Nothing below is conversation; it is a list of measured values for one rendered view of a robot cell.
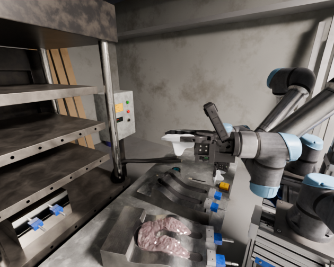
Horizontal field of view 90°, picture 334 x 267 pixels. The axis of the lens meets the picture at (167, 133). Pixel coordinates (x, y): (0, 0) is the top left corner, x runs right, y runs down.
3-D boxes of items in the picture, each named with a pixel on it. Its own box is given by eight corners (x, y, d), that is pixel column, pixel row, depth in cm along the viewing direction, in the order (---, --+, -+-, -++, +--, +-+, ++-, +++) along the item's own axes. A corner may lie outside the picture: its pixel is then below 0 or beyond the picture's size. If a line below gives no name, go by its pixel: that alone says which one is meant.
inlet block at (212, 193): (230, 200, 106) (231, 193, 104) (229, 205, 102) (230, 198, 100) (209, 194, 112) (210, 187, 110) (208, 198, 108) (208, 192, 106)
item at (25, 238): (72, 212, 107) (67, 189, 101) (22, 249, 85) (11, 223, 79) (31, 188, 129) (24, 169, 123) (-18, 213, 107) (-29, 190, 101)
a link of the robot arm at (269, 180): (266, 179, 58) (273, 150, 54) (281, 202, 48) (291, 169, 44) (242, 177, 59) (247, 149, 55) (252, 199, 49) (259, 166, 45)
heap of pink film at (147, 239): (191, 228, 88) (192, 216, 85) (189, 263, 72) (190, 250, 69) (144, 220, 93) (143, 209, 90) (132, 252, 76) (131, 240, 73)
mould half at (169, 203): (217, 198, 117) (219, 182, 112) (208, 227, 95) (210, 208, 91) (156, 178, 139) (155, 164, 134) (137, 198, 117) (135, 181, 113)
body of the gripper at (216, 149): (192, 162, 47) (237, 166, 45) (194, 132, 45) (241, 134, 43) (192, 153, 54) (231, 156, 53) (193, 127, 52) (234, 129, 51)
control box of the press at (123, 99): (143, 216, 201) (135, 90, 150) (126, 237, 176) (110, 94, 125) (129, 210, 210) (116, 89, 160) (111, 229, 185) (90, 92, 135)
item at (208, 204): (228, 212, 97) (229, 205, 95) (226, 219, 93) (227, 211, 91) (205, 204, 103) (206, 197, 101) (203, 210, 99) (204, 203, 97)
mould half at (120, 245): (212, 233, 91) (214, 218, 88) (217, 291, 67) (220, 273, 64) (126, 220, 100) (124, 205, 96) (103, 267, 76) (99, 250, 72)
